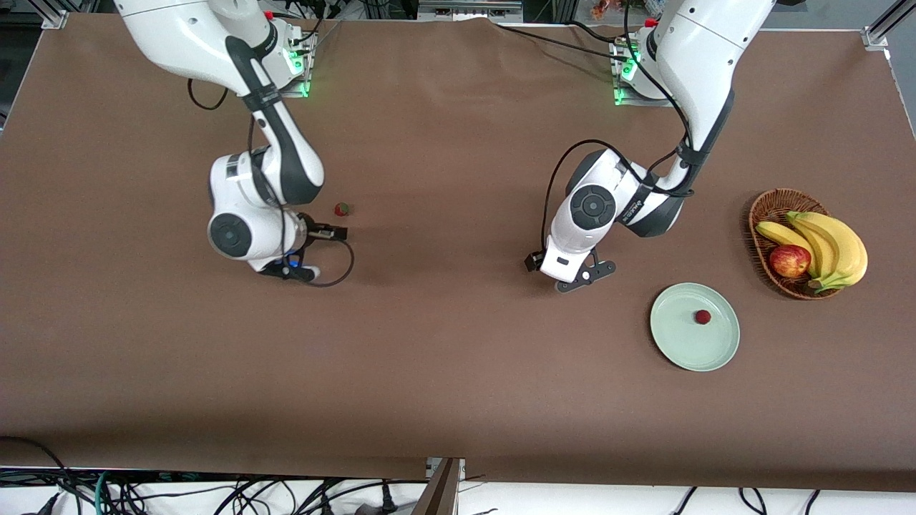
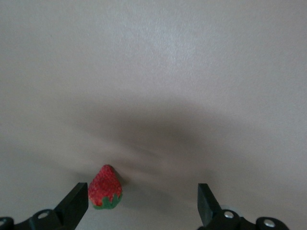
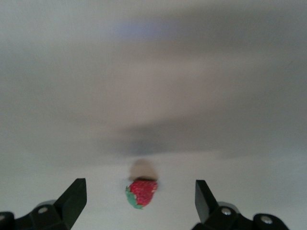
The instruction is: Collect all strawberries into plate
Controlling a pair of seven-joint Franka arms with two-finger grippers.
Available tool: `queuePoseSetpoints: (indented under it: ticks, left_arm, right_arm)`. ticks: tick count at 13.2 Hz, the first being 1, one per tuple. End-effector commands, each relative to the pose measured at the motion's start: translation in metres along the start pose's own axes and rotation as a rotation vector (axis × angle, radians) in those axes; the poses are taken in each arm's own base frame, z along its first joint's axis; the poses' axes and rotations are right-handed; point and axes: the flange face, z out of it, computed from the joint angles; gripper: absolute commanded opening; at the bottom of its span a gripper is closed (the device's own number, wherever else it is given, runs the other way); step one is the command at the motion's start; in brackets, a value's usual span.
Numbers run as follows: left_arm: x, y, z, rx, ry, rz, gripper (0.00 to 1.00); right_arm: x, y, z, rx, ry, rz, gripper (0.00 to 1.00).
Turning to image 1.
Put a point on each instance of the brown stand post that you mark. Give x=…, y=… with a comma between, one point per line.
x=436, y=497

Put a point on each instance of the aluminium frame profile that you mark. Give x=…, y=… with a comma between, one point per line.
x=876, y=36
x=56, y=19

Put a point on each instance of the brown wicker basket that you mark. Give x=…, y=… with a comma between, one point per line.
x=769, y=207

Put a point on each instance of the large table cover sheet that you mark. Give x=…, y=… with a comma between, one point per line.
x=501, y=393

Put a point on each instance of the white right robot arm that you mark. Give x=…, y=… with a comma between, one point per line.
x=179, y=36

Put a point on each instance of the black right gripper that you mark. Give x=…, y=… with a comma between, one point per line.
x=320, y=232

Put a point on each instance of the orange red background object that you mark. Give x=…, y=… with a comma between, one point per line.
x=605, y=8

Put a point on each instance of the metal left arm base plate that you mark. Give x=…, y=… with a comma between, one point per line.
x=621, y=101

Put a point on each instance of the yellow banana bunch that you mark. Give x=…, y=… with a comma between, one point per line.
x=844, y=250

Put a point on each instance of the red yellow apple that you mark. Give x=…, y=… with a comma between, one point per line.
x=790, y=261

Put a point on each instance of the grey metal device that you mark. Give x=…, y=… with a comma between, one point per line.
x=465, y=11

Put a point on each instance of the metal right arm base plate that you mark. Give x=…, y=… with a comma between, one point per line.
x=304, y=89

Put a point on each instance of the light green round plate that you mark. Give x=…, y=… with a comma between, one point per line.
x=680, y=343

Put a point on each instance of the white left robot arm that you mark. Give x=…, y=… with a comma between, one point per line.
x=708, y=43

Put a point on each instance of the red strawberry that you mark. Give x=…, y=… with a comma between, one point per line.
x=343, y=209
x=703, y=317

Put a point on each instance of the metal stand bracket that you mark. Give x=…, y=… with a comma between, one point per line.
x=431, y=466

